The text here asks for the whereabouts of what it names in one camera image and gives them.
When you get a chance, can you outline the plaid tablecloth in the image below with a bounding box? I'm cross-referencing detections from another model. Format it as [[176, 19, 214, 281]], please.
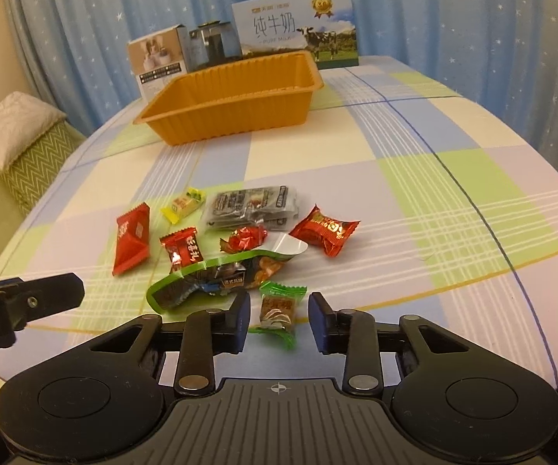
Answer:
[[0, 57, 558, 384]]

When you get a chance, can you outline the glass jar with black lid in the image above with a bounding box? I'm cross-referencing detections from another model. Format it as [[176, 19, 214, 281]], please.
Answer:
[[190, 21, 242, 71]]

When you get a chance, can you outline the large red snack packet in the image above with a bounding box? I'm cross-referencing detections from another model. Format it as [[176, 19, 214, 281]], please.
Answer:
[[289, 205, 360, 257]]

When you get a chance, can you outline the white product box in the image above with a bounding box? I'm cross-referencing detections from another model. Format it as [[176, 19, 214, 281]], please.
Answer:
[[127, 24, 192, 103]]

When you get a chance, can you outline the small shiny red candy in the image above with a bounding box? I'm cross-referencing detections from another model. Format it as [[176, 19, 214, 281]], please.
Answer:
[[220, 225, 267, 254]]

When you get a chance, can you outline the blue star curtain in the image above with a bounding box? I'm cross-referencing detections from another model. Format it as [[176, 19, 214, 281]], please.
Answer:
[[0, 0, 558, 190]]

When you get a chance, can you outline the white cushion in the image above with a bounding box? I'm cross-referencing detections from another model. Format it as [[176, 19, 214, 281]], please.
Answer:
[[0, 91, 67, 171]]

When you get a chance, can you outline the red triangular snack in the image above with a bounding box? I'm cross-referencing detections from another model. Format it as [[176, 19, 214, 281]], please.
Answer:
[[112, 203, 149, 276]]

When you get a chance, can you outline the green brown candy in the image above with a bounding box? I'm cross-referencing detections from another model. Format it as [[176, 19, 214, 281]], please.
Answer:
[[248, 281, 307, 350]]

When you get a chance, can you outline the grey clear snack packet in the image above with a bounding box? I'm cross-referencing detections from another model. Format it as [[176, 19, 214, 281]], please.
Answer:
[[201, 185, 299, 231]]

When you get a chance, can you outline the red candy white text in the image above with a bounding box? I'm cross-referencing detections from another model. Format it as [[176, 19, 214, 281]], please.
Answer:
[[159, 227, 203, 273]]

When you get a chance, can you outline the yellow wrapped candy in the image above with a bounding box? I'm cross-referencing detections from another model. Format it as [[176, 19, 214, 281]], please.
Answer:
[[160, 187, 206, 225]]

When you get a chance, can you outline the milk carton box with cow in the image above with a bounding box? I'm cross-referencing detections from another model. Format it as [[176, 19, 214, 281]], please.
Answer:
[[232, 0, 359, 69]]

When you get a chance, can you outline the long green snack bag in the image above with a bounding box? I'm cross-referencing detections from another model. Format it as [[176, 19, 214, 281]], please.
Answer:
[[146, 233, 308, 314]]

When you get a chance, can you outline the orange plastic tray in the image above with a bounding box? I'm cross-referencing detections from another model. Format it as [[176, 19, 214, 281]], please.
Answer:
[[134, 50, 323, 146]]

